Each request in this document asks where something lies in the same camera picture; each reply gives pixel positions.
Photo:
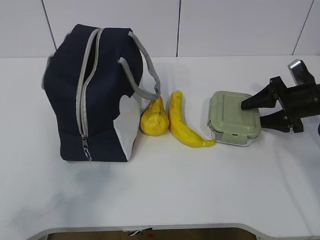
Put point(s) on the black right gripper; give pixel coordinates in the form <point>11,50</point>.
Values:
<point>300,101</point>

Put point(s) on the green lid glass container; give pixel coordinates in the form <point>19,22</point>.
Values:
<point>229,124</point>

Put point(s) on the yellow banana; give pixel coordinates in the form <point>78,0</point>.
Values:
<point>180,129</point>

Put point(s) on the yellow pear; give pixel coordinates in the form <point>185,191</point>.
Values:
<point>154,120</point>

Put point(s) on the navy blue lunch bag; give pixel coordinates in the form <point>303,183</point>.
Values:
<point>95,82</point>

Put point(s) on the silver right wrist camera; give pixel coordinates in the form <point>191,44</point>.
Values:
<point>300,73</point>

